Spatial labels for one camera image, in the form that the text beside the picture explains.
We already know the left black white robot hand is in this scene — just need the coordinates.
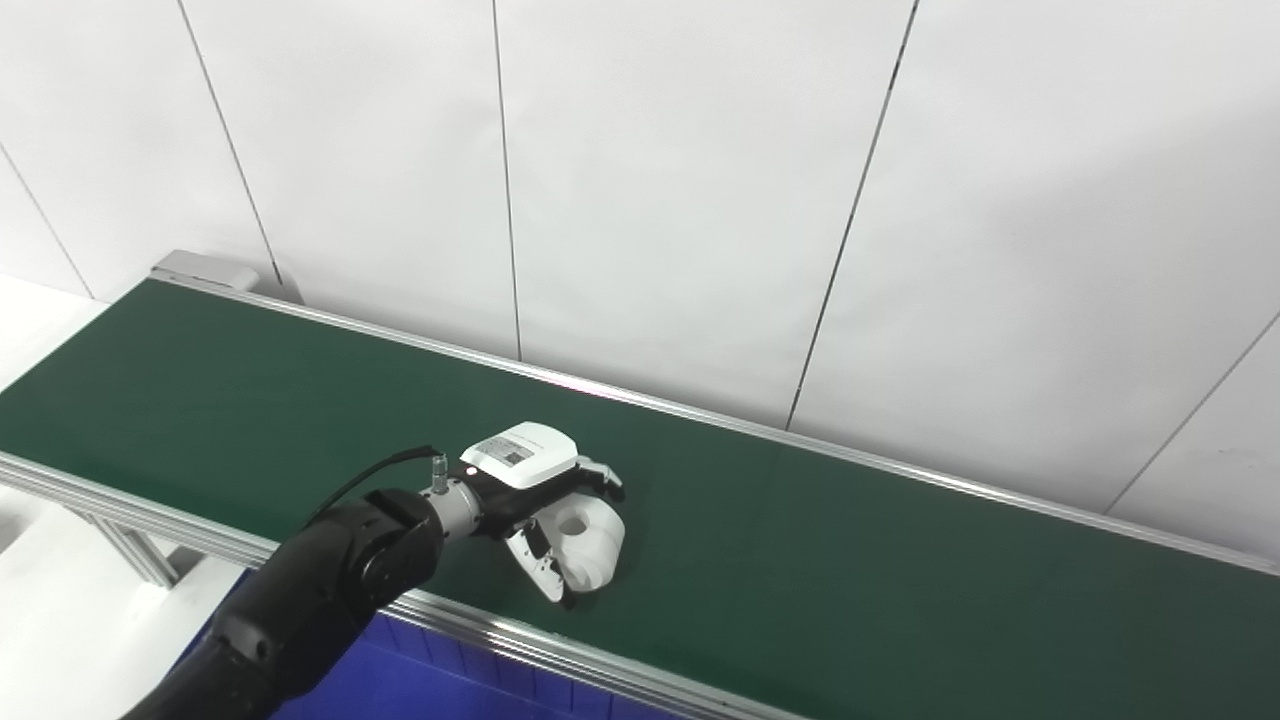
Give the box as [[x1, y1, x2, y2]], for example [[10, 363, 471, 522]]
[[463, 421, 627, 608]]

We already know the green conveyor belt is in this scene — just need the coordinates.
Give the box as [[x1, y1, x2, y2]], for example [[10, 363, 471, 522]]
[[0, 250, 1280, 720]]

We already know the aluminium conveyor support leg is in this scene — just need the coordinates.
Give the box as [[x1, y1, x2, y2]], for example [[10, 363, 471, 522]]
[[60, 508, 183, 591]]

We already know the white round plastic part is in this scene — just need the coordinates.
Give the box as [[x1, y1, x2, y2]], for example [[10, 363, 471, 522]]
[[545, 497, 627, 591]]

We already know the blue plastic bin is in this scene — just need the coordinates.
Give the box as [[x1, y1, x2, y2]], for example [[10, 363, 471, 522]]
[[180, 568, 691, 720]]

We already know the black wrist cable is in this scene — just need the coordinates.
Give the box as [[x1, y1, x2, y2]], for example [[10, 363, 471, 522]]
[[300, 445, 441, 531]]

